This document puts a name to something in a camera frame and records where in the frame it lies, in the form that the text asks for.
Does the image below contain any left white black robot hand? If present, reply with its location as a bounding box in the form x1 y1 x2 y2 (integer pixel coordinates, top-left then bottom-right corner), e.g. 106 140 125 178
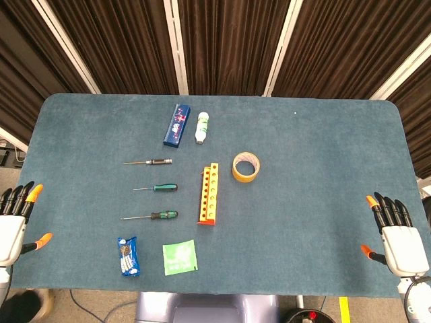
0 180 54 268

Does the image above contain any black bulky object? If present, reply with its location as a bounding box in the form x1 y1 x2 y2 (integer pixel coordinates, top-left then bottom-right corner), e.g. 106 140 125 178
0 289 43 323

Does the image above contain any grey blue robot torso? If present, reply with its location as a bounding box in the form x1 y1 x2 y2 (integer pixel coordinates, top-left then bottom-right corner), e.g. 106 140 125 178
135 291 280 323

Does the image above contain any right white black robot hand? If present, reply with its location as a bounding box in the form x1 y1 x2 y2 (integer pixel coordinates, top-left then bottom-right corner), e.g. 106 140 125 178
360 191 430 277

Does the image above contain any dark blue cardboard box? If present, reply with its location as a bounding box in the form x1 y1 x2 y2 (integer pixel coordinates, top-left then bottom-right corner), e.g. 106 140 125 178
163 102 193 148

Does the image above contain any green tea sachet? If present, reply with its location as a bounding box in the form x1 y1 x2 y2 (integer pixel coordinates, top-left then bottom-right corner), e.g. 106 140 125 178
162 239 199 277

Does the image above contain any orange yellow tool rack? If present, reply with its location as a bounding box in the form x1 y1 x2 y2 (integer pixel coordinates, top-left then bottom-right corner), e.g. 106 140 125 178
196 162 220 226

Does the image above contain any black base with red button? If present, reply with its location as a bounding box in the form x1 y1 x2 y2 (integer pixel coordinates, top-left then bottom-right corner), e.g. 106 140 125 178
279 308 337 323

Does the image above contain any white partition frame post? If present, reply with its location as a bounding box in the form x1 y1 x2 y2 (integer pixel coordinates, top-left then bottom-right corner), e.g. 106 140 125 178
368 42 431 101
163 0 189 96
32 0 102 95
262 0 304 98
0 126 30 154

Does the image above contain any patterned green black screwdriver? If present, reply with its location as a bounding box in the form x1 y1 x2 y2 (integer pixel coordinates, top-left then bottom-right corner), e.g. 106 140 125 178
121 210 179 221

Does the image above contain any yellow packing tape roll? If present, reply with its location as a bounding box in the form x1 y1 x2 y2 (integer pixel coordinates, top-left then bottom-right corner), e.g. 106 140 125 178
231 151 261 184

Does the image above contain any dark brown pleated curtain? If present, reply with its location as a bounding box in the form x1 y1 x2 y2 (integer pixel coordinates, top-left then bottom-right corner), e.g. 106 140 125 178
0 0 431 179

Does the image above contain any blue cookie packet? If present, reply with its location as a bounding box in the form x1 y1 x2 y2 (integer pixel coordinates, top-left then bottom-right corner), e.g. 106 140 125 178
117 236 141 278

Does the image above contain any black device with cables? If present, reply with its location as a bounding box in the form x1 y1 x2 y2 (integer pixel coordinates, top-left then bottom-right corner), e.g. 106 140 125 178
0 143 26 166

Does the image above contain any slim silver black screwdriver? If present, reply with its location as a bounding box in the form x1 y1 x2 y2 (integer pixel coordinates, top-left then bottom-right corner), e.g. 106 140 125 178
123 158 173 166

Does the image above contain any blue felt table mat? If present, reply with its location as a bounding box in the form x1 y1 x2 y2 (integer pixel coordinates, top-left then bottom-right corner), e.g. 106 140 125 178
11 93 426 299

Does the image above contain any yellow floor tape strip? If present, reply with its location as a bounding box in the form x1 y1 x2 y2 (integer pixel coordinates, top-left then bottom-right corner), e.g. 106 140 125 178
338 296 351 323

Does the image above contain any small white green bottle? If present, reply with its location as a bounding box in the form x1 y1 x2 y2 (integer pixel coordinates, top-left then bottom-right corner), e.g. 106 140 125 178
195 112 210 145

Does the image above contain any plain green black screwdriver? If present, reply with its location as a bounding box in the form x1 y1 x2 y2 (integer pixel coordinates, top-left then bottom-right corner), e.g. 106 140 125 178
133 183 178 192

